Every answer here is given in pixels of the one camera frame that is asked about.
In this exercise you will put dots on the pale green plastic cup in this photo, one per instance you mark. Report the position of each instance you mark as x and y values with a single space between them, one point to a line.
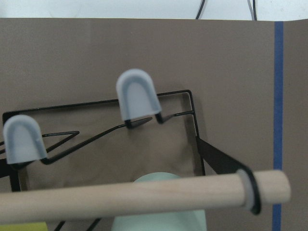
194 220

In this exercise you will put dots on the yellow plastic cup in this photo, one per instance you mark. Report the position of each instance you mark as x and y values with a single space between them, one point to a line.
37 226

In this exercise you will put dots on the wooden rack handle rod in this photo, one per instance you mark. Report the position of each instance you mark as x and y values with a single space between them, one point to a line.
215 191

